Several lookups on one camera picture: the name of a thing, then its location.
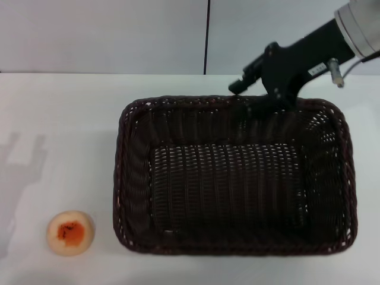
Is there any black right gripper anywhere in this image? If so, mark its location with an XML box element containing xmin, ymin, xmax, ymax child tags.
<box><xmin>227</xmin><ymin>18</ymin><xmax>356</xmax><ymax>110</ymax></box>

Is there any dark brown woven basket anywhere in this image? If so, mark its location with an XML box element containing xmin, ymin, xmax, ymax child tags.
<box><xmin>112</xmin><ymin>94</ymin><xmax>359</xmax><ymax>257</ymax></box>

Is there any round bun with orange centre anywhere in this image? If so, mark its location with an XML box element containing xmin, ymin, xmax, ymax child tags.
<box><xmin>46</xmin><ymin>210</ymin><xmax>96</xmax><ymax>258</ymax></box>

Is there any grey cable with metal plug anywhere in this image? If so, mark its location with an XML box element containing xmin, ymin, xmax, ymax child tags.
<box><xmin>328</xmin><ymin>49</ymin><xmax>380</xmax><ymax>88</ymax></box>

